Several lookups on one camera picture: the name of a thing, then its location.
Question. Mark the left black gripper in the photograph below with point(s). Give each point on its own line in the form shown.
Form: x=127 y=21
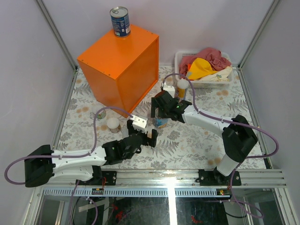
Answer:
x=151 y=142

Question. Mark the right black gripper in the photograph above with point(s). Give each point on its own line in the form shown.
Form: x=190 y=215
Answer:
x=154 y=105

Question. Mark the light blue soup can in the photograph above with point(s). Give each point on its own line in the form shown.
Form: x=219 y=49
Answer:
x=160 y=122

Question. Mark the dark blue tin can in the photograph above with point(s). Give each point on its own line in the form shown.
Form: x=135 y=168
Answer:
x=120 y=21

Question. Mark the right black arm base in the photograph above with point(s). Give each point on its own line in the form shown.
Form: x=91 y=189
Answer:
x=215 y=178

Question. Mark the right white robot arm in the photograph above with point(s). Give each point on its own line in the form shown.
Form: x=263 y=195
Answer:
x=238 y=138

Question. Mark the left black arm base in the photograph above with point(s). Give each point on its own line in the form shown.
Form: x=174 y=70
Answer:
x=103 y=177

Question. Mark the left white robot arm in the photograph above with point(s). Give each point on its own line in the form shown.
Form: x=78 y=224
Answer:
x=45 y=165

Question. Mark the small cup white lid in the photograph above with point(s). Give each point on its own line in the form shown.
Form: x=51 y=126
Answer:
x=113 y=125

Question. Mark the tall yellow canister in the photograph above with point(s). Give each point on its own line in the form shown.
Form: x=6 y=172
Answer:
x=182 y=86

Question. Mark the green can white lid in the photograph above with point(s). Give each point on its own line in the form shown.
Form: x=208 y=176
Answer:
x=101 y=114

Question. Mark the orange box cabinet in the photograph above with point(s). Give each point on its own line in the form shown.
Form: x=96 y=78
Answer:
x=122 y=70

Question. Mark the yellow cloth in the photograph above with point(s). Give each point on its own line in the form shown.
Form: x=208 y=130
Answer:
x=199 y=69

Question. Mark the pink cloth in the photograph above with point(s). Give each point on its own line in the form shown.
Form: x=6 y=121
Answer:
x=212 y=55

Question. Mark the cream printed cloth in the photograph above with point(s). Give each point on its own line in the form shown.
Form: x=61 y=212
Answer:
x=219 y=76

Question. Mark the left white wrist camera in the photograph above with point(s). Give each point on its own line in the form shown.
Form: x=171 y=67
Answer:
x=139 y=123

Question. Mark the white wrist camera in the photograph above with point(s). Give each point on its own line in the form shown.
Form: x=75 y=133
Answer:
x=139 y=123
x=169 y=88

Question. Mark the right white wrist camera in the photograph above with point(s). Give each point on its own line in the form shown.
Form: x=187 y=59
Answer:
x=169 y=88

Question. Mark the aluminium front rail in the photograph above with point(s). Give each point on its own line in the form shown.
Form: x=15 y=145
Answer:
x=162 y=183

